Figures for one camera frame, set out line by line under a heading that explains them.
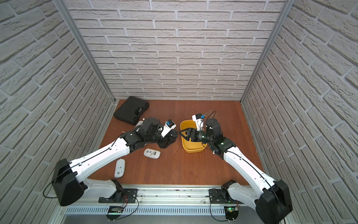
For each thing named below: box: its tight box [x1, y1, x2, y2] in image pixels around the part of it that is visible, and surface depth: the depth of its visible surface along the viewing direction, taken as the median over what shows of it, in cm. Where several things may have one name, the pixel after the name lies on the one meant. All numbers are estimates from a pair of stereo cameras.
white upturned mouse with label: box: [143, 147, 161, 160], surface depth 89 cm
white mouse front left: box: [114, 158, 126, 179], surface depth 82 cm
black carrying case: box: [113, 96, 150, 126], surface depth 112 cm
